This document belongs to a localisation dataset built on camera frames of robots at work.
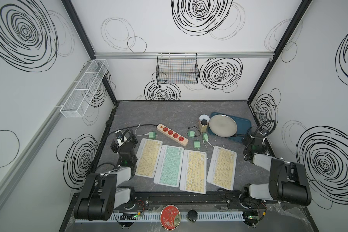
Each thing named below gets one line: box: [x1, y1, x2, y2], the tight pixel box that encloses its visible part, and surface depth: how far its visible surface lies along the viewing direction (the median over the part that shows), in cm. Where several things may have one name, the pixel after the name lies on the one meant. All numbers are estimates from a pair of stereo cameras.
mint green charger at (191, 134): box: [187, 130, 196, 138], surface depth 101 cm
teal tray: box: [207, 112, 252, 143], surface depth 104 cm
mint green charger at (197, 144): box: [193, 140, 201, 149], surface depth 95 cm
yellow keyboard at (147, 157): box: [134, 138, 163, 179], surface depth 91 cm
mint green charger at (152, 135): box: [148, 131, 159, 140], surface depth 99 cm
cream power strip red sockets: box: [156, 123, 189, 147], surface depth 99 cm
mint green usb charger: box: [202, 132, 209, 143], surface depth 98 cm
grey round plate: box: [208, 114, 238, 138], surface depth 106 cm
